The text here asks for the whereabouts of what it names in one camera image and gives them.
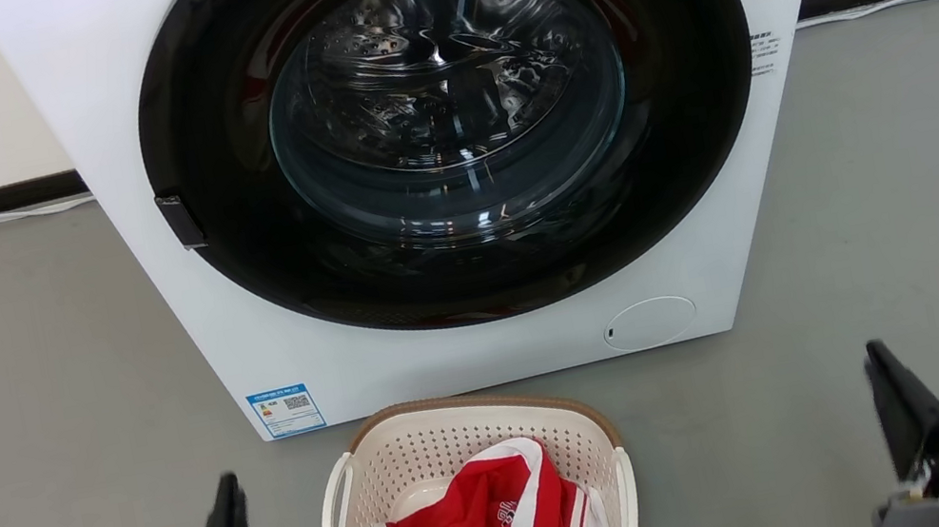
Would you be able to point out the round black glass washer door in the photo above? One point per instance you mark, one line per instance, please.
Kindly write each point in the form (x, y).
(240, 275)

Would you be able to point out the small printed text sticker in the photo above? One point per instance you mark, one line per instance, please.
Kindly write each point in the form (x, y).
(765, 52)

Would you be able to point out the oval white filter cover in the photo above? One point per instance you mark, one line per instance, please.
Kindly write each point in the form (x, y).
(649, 323)

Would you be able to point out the cream perforated plastic laundry basket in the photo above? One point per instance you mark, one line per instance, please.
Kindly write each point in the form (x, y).
(424, 445)

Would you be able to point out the blue energy label sticker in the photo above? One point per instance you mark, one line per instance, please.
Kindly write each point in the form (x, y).
(286, 412)

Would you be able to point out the white front-load washing machine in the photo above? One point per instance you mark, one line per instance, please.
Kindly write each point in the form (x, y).
(116, 123)

